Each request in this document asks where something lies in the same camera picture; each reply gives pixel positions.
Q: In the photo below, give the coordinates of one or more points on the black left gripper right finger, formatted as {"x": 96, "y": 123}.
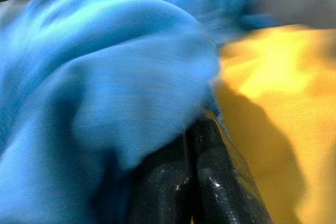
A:
{"x": 223, "y": 195}

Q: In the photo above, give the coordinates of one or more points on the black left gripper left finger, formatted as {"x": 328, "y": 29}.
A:
{"x": 168, "y": 195}

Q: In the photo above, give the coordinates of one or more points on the bright blue cloth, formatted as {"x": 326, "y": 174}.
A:
{"x": 105, "y": 64}

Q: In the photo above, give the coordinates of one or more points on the yellow cloth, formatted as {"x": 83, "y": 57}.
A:
{"x": 288, "y": 90}

